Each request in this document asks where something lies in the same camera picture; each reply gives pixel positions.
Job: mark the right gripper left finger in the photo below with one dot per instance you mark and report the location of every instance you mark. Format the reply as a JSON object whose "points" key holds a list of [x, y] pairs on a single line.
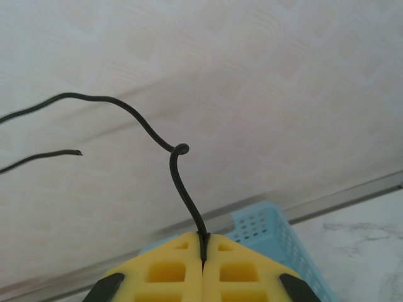
{"points": [[163, 277]]}

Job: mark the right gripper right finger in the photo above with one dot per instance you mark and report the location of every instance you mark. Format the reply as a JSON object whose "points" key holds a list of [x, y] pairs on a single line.
{"points": [[239, 277]]}

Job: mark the blue plastic basket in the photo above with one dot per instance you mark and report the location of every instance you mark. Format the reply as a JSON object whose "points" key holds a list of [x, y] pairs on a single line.
{"points": [[267, 232]]}

